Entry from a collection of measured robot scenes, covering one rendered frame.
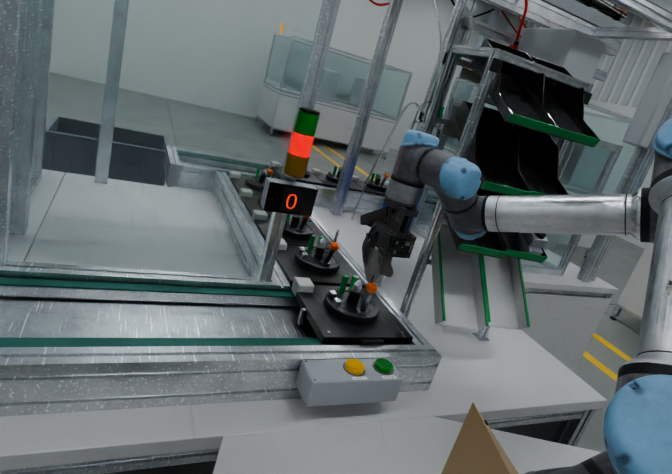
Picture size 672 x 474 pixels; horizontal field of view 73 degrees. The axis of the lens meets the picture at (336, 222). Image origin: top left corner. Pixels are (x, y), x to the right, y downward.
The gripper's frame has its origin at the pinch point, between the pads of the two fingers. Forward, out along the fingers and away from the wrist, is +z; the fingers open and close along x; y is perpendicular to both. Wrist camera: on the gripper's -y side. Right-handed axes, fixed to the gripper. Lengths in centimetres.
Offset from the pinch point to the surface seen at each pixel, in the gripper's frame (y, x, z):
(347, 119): -836, 376, 43
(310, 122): -13.5, -19.1, -30.4
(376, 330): 5.1, 2.9, 11.7
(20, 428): 17, -65, 23
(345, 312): 0.8, -4.2, 9.7
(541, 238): 4.8, 43.5, -16.8
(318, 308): -3.9, -9.0, 11.7
